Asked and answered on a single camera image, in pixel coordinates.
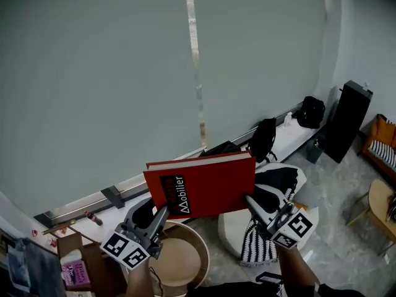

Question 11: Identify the white beanbag chair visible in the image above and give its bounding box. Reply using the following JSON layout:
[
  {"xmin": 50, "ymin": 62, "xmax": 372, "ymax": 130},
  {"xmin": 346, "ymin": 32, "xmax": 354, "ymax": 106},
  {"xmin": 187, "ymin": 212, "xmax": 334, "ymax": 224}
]
[{"xmin": 217, "ymin": 162, "xmax": 320, "ymax": 264}]

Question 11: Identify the pink magazine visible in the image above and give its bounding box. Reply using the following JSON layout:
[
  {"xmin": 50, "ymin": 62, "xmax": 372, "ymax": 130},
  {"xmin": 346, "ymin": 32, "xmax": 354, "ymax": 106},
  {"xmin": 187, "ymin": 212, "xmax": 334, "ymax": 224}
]
[{"xmin": 60, "ymin": 260, "xmax": 92, "ymax": 291}]

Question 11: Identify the black boxy bag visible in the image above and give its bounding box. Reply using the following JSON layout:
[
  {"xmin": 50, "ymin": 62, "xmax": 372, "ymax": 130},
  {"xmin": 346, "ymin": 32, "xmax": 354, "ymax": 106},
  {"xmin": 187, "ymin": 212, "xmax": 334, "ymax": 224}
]
[{"xmin": 292, "ymin": 95, "xmax": 326, "ymax": 129}]

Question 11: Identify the blue grey marbled box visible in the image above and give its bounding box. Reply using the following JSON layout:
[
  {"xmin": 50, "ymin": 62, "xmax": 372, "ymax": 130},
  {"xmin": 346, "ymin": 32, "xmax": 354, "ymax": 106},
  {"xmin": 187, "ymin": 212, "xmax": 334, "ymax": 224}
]
[{"xmin": 6, "ymin": 236, "xmax": 67, "ymax": 297}]

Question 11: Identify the black white backpack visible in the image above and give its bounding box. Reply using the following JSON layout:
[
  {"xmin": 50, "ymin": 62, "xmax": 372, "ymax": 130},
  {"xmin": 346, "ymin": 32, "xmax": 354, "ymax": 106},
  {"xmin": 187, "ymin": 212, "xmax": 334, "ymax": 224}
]
[{"xmin": 385, "ymin": 192, "xmax": 396, "ymax": 222}]

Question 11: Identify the round glass top side table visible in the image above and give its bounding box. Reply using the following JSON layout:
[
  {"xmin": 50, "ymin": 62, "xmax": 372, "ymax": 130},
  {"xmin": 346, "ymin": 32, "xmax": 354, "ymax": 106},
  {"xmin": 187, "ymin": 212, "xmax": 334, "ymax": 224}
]
[{"xmin": 148, "ymin": 220, "xmax": 210, "ymax": 290}]

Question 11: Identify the black crumpled bag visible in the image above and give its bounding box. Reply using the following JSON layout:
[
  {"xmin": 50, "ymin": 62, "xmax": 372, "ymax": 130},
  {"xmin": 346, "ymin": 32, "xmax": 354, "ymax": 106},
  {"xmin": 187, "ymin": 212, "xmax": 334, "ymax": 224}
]
[{"xmin": 197, "ymin": 140, "xmax": 242, "ymax": 158}]

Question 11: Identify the red book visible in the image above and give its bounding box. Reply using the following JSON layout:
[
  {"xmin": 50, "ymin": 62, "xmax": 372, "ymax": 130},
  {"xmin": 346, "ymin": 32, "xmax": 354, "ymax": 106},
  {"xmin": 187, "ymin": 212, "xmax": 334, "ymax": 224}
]
[{"xmin": 142, "ymin": 150, "xmax": 257, "ymax": 220}]

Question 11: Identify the person's left forearm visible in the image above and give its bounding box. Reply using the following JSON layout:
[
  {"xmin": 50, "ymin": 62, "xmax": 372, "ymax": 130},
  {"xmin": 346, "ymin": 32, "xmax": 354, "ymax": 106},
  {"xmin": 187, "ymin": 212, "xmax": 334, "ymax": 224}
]
[{"xmin": 125, "ymin": 257, "xmax": 155, "ymax": 297}]

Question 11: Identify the cream pouch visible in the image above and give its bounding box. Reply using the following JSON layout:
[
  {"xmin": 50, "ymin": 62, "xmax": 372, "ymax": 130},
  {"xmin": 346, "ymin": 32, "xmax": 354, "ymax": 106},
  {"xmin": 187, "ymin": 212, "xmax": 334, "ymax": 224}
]
[{"xmin": 59, "ymin": 248, "xmax": 84, "ymax": 265}]

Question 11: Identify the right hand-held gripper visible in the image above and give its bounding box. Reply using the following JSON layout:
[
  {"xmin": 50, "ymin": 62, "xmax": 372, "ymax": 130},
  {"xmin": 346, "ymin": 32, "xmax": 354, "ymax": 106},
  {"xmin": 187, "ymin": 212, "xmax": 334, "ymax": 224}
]
[{"xmin": 245, "ymin": 186, "xmax": 314, "ymax": 249}]

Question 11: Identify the black cable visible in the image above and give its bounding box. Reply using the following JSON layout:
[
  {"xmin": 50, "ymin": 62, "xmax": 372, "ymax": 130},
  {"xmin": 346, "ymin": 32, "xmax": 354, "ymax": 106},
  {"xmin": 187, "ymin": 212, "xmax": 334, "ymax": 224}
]
[{"xmin": 148, "ymin": 266, "xmax": 163, "ymax": 295}]

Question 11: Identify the person's black clothing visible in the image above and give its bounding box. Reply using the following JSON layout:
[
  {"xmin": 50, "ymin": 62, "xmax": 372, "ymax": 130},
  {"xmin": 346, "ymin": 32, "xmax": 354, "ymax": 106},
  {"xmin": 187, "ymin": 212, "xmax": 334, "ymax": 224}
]
[{"xmin": 185, "ymin": 282, "xmax": 366, "ymax": 297}]

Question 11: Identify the black white patterned blanket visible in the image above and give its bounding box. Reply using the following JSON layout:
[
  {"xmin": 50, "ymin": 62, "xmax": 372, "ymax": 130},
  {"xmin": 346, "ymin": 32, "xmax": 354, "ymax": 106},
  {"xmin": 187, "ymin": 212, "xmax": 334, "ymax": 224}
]
[{"xmin": 240, "ymin": 165, "xmax": 308, "ymax": 267}]

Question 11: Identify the tall black cabinet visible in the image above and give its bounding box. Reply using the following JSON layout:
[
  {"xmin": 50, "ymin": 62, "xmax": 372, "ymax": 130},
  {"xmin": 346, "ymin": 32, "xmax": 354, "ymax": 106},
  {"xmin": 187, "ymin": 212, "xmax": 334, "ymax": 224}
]
[{"xmin": 323, "ymin": 79, "xmax": 374, "ymax": 164}]

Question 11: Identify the white window ledge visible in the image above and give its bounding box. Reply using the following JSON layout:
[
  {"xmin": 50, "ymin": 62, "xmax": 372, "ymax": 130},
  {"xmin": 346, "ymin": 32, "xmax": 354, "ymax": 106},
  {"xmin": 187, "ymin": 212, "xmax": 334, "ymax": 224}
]
[{"xmin": 30, "ymin": 116, "xmax": 329, "ymax": 253}]

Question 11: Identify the grey cushion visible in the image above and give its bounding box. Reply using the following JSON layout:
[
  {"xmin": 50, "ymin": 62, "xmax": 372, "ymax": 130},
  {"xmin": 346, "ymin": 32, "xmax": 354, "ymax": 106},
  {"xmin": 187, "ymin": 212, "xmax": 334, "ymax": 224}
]
[{"xmin": 292, "ymin": 178, "xmax": 320, "ymax": 209}]

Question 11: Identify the wooden shelf cart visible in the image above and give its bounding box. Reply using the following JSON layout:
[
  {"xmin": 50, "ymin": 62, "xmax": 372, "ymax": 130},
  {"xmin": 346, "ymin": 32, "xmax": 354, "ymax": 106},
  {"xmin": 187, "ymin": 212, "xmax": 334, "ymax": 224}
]
[{"xmin": 41, "ymin": 218, "xmax": 131, "ymax": 297}]

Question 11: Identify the black garment with white stripes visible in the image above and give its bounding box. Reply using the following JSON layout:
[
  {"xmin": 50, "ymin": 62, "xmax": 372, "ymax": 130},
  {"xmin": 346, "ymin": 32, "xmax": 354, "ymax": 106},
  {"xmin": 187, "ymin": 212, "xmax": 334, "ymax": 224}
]
[{"xmin": 314, "ymin": 282, "xmax": 368, "ymax": 297}]

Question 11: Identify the person's right forearm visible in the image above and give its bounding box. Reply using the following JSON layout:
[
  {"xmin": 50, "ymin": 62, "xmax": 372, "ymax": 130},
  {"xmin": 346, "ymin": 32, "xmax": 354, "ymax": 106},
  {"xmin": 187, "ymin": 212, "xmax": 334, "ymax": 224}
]
[{"xmin": 273, "ymin": 244, "xmax": 321, "ymax": 290}]

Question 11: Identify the small grey bin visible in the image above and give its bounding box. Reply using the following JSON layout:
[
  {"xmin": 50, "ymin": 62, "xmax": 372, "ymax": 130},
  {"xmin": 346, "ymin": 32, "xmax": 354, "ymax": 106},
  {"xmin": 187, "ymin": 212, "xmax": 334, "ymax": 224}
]
[{"xmin": 306, "ymin": 137, "xmax": 325, "ymax": 164}]

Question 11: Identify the cola bottle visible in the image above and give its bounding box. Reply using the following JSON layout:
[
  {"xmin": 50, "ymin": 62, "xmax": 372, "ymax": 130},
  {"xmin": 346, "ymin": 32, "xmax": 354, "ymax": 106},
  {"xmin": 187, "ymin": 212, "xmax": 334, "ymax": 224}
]
[{"xmin": 83, "ymin": 209, "xmax": 104, "ymax": 227}]

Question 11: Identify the oval wooden coffee table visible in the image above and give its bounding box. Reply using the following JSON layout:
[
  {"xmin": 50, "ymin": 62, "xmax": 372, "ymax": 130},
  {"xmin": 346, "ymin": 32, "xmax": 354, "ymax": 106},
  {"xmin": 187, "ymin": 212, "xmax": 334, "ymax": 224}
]
[{"xmin": 345, "ymin": 179, "xmax": 396, "ymax": 255}]

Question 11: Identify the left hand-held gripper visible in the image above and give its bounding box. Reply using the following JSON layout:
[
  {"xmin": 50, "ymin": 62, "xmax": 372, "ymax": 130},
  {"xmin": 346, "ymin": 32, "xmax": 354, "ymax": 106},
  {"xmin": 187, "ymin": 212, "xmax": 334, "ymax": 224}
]
[{"xmin": 100, "ymin": 197, "xmax": 170, "ymax": 270}]

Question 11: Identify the black handheld device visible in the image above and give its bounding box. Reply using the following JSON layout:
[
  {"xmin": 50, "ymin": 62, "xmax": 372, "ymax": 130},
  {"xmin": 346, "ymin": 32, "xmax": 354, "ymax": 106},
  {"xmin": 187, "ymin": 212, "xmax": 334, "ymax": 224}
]
[{"xmin": 255, "ymin": 272, "xmax": 284, "ymax": 287}]

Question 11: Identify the orange sofa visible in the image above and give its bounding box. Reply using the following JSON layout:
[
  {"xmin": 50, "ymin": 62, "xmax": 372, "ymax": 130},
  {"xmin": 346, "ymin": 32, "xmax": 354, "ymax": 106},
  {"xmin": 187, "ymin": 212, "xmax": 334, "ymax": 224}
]
[{"xmin": 360, "ymin": 113, "xmax": 396, "ymax": 179}]

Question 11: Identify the grey roller blind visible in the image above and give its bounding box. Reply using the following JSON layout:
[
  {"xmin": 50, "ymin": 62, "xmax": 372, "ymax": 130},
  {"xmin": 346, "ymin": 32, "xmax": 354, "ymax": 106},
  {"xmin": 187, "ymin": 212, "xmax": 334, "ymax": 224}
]
[
  {"xmin": 0, "ymin": 0, "xmax": 207, "ymax": 219},
  {"xmin": 191, "ymin": 0, "xmax": 329, "ymax": 150}
]

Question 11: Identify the dark window frame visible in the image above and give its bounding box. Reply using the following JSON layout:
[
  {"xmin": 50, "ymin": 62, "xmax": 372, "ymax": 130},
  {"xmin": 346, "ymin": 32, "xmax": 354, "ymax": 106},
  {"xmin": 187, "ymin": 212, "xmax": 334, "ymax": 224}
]
[{"xmin": 33, "ymin": 102, "xmax": 304, "ymax": 228}]

